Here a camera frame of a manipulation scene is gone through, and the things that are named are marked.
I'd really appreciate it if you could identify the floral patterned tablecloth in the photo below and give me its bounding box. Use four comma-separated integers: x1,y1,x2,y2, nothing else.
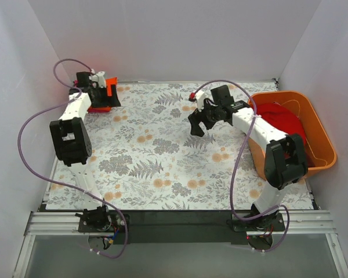
45,82,317,210

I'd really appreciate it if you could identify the red t-shirt in basket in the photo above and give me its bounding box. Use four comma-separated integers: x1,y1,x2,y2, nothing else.
249,103,307,172

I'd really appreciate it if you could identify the orange plastic basket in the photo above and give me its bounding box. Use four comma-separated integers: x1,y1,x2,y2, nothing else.
252,91,337,178

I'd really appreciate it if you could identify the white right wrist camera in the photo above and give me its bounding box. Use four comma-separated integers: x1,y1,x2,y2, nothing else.
188,90,206,112

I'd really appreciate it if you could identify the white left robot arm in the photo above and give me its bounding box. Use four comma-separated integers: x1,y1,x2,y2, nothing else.
49,71,121,231

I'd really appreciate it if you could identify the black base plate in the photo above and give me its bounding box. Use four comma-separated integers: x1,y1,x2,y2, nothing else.
76,210,285,245

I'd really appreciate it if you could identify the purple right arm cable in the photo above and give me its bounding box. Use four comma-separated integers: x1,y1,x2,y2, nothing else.
193,80,289,253

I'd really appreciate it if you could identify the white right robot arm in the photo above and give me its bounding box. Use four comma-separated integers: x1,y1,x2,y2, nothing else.
188,81,308,228

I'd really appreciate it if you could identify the orange t-shirt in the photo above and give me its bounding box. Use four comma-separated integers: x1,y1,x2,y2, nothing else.
87,76,118,114

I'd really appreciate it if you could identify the aluminium frame rail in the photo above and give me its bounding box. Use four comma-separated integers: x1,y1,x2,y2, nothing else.
14,210,348,277

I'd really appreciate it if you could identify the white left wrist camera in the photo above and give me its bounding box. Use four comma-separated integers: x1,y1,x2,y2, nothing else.
89,70,107,88

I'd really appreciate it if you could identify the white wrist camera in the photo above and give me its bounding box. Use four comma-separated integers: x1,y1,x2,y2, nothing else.
188,90,206,112
89,70,107,88

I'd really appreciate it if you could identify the folded magenta t-shirt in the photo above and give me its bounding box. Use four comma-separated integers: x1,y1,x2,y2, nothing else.
73,80,111,113

